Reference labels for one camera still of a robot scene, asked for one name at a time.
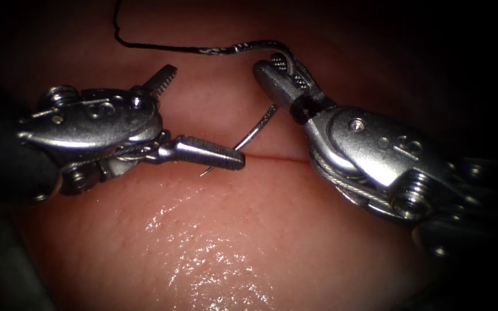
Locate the left arm needle driver jaw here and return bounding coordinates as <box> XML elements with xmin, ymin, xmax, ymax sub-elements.
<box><xmin>142</xmin><ymin>63</ymin><xmax>179</xmax><ymax>103</ymax></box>
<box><xmin>157</xmin><ymin>134</ymin><xmax>247</xmax><ymax>172</ymax></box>

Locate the right arm needle driver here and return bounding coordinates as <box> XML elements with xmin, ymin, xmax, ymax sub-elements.
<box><xmin>289</xmin><ymin>92</ymin><xmax>462</xmax><ymax>223</ymax></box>

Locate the right arm needle driver jaw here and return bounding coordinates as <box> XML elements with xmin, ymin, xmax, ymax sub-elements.
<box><xmin>252</xmin><ymin>59</ymin><xmax>303</xmax><ymax>109</ymax></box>
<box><xmin>270</xmin><ymin>52</ymin><xmax>322</xmax><ymax>99</ymax></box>

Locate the left arm needle driver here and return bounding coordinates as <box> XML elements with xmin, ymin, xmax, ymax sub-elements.
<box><xmin>17</xmin><ymin>84</ymin><xmax>173</xmax><ymax>196</ymax></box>

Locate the curved steel needle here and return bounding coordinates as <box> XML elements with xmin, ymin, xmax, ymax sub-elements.
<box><xmin>199</xmin><ymin>39</ymin><xmax>298</xmax><ymax>177</ymax></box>

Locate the black thread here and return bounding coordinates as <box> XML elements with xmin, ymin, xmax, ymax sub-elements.
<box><xmin>112</xmin><ymin>0</ymin><xmax>237</xmax><ymax>56</ymax></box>

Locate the tissue pad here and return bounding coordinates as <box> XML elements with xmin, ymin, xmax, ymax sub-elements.
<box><xmin>0</xmin><ymin>0</ymin><xmax>492</xmax><ymax>311</ymax></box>

